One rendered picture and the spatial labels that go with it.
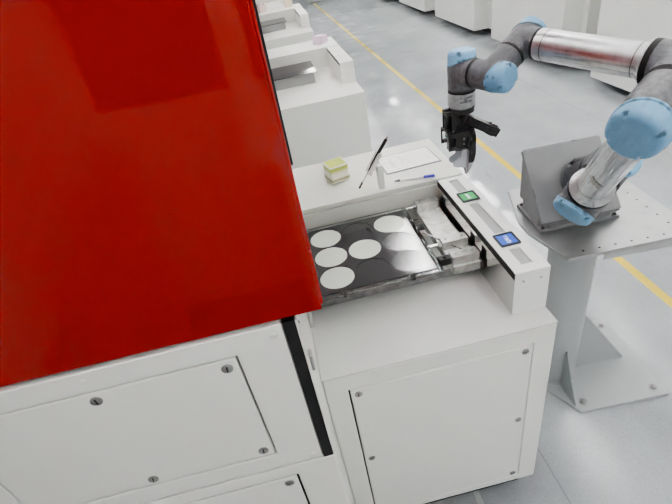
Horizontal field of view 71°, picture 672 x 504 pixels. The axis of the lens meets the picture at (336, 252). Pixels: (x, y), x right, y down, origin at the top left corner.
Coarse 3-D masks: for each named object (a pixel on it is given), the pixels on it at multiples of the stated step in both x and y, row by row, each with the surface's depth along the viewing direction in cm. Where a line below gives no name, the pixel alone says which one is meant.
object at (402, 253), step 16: (352, 224) 159; (368, 224) 157; (352, 240) 151; (384, 240) 148; (400, 240) 147; (416, 240) 145; (352, 256) 144; (384, 256) 141; (400, 256) 140; (416, 256) 139; (320, 272) 140; (368, 272) 136; (384, 272) 135; (400, 272) 134; (416, 272) 133; (320, 288) 134; (352, 288) 132
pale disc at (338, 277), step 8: (328, 272) 139; (336, 272) 139; (344, 272) 138; (352, 272) 137; (320, 280) 137; (328, 280) 136; (336, 280) 136; (344, 280) 135; (352, 280) 134; (336, 288) 133
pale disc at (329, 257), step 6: (324, 252) 148; (330, 252) 147; (336, 252) 147; (342, 252) 146; (318, 258) 146; (324, 258) 145; (330, 258) 145; (336, 258) 144; (342, 258) 144; (318, 264) 143; (324, 264) 143; (330, 264) 142; (336, 264) 142
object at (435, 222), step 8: (440, 208) 162; (416, 216) 165; (424, 216) 159; (432, 216) 158; (440, 216) 158; (424, 224) 156; (432, 224) 154; (440, 224) 154; (448, 224) 153; (432, 232) 151; (440, 232) 150; (448, 232) 149; (456, 232) 149; (432, 240) 151; (440, 248) 144; (456, 248) 142; (464, 264) 135; (472, 264) 135; (456, 272) 136
